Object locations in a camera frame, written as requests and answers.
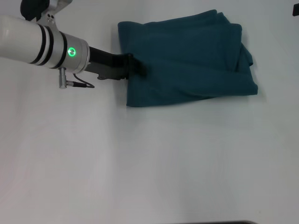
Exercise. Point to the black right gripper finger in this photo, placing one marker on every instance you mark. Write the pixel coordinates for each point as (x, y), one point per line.
(296, 11)

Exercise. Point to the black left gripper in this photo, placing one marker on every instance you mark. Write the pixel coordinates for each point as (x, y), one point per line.
(105, 64)

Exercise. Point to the teal blue printed t-shirt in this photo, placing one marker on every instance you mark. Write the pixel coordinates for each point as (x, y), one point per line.
(187, 58)

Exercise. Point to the silver camera mount bracket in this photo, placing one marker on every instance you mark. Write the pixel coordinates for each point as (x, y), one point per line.
(52, 11)

